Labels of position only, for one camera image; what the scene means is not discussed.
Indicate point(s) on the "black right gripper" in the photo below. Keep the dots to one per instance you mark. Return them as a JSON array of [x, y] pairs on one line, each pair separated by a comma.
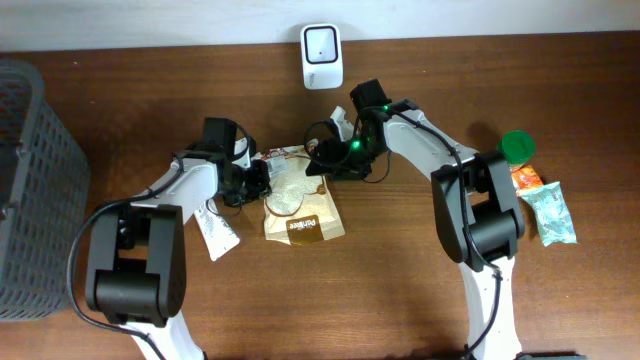
[[349, 170]]

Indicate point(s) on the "white tube with brown cap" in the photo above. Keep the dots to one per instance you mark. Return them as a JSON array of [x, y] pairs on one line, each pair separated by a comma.
[[218, 236]]

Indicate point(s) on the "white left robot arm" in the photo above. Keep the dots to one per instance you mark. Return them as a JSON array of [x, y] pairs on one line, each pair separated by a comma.
[[136, 272]]

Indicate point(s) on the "dark grey plastic basket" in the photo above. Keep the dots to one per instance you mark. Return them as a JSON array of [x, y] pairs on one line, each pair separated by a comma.
[[45, 178]]

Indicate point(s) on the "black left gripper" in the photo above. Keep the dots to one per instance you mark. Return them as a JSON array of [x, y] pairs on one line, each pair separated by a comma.
[[258, 181]]

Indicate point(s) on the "teal snack packet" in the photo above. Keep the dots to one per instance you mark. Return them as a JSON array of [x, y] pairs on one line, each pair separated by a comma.
[[553, 218]]

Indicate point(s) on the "green lid jar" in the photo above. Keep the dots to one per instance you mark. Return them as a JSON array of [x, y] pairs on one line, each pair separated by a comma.
[[518, 147]]

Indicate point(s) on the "orange tissue packet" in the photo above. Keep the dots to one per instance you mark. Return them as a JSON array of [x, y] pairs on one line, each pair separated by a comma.
[[525, 179]]

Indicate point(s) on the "white barcode scanner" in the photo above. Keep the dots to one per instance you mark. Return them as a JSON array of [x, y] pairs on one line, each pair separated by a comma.
[[321, 55]]

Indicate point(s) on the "beige brown snack bag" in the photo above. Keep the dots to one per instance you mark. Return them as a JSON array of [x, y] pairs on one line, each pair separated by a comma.
[[300, 209]]

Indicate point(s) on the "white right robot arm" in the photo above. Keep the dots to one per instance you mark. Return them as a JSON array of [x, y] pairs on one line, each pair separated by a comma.
[[477, 215]]

